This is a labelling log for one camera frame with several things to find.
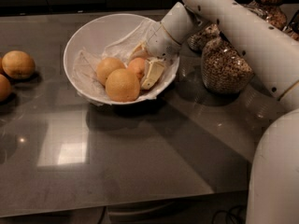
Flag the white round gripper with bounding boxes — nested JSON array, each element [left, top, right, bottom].
[[129, 22, 181, 90]]

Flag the orange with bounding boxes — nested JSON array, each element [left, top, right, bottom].
[[106, 69, 140, 102], [127, 58, 145, 80], [0, 57, 5, 75], [0, 74, 12, 102], [2, 50, 36, 79], [96, 57, 125, 86]]

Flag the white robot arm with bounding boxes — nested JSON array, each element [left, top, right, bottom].
[[145, 0, 299, 224]]

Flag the white bowl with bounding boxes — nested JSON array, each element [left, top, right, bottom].
[[63, 13, 180, 106]]

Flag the back left glass cereal jar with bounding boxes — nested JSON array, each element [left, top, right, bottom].
[[187, 23, 221, 52]]

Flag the glass cereal jar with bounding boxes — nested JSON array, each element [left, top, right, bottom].
[[187, 23, 221, 52], [245, 0, 287, 30], [201, 37, 254, 94], [283, 10, 299, 41]]

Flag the white paper towel liner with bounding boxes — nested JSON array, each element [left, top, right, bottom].
[[72, 18, 178, 106]]

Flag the front glass cereal jar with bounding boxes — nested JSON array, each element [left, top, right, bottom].
[[201, 37, 254, 94]]

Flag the back right glass cereal jar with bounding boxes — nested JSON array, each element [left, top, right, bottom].
[[245, 0, 287, 30]]

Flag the black cables under table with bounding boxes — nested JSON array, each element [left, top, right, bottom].
[[211, 204, 249, 224]]

